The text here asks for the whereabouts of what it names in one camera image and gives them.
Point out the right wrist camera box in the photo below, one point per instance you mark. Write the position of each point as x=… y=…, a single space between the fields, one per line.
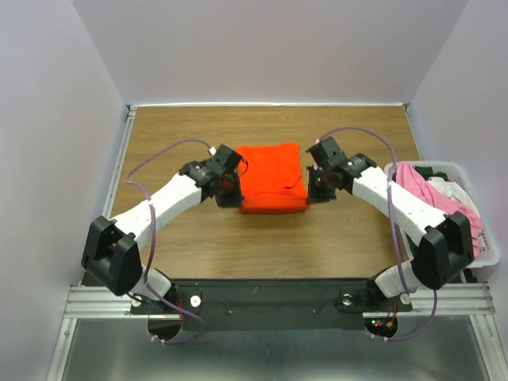
x=327 y=151

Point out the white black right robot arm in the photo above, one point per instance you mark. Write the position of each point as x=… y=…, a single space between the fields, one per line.
x=443 y=239

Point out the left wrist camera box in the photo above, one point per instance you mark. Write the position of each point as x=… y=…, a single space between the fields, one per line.
x=223 y=160

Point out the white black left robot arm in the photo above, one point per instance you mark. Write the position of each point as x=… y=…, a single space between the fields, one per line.
x=112 y=250

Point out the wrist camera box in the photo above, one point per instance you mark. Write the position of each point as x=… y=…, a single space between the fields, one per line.
x=327 y=151
x=223 y=160

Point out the white garment in basket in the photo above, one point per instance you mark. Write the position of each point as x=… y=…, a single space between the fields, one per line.
x=453 y=191

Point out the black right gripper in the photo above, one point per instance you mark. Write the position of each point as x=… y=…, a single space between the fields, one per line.
x=314 y=194

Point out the dark green garment in basket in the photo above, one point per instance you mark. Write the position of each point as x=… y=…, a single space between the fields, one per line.
x=427 y=173

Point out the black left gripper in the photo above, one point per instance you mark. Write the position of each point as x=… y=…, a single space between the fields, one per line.
x=233 y=200

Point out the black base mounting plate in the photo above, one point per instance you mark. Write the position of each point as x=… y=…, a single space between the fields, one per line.
x=278 y=304

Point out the pink t shirt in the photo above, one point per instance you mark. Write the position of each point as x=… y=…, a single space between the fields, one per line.
x=410 y=180

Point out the orange t shirt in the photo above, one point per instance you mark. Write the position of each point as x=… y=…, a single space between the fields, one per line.
x=271 y=179

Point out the white perforated laundry basket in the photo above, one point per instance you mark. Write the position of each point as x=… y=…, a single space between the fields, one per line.
x=487 y=255

